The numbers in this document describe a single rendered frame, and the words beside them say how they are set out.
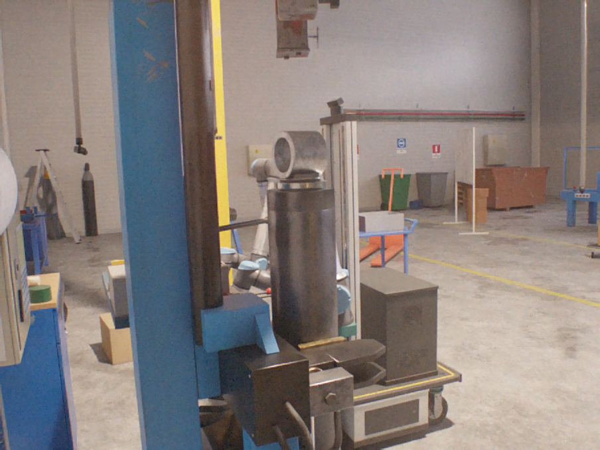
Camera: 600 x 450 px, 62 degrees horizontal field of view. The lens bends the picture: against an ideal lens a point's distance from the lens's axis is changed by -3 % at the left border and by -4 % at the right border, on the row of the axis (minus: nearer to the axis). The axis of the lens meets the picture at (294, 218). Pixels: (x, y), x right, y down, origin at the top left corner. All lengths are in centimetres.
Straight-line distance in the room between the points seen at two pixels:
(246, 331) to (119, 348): 302
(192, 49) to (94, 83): 1099
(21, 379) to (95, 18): 1052
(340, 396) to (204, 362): 41
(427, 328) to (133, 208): 197
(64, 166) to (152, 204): 1078
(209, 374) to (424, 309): 162
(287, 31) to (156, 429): 131
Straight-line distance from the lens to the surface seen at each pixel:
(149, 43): 147
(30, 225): 696
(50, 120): 1224
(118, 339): 434
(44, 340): 270
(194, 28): 138
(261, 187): 306
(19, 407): 282
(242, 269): 247
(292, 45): 181
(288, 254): 157
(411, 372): 302
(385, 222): 486
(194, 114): 135
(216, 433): 199
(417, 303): 290
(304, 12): 146
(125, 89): 144
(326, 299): 162
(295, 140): 156
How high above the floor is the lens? 158
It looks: 7 degrees down
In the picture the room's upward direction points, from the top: 2 degrees counter-clockwise
